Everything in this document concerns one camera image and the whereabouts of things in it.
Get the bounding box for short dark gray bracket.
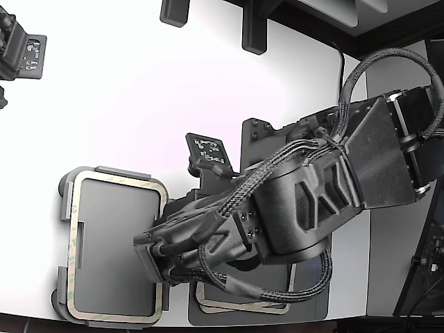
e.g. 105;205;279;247
159;0;191;28

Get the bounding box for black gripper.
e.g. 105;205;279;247
133;171;262;289

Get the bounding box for thin braided cable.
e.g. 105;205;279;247
199;242;334;303

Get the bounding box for black stand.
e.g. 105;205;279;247
391;192;444;316

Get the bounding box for light gray panel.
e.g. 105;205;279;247
298;0;360;28

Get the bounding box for long dark gray bracket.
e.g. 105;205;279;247
241;0;268;56

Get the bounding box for gripper camera circuit board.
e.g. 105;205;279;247
185;132;234;175

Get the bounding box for light gray plastic box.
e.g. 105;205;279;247
51;165;176;330

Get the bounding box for thin black cable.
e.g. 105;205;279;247
327;37;347;101

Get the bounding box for thick braided cable loop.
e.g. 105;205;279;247
338;47;444;142

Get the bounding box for black camera with circuit board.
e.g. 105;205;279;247
0;3;48;83

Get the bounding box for dark wooden shelf edge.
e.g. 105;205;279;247
221;0;444;63

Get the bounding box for dark gray textured mat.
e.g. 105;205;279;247
188;232;330;327

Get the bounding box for braided cable bundle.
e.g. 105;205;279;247
216;137;350;223

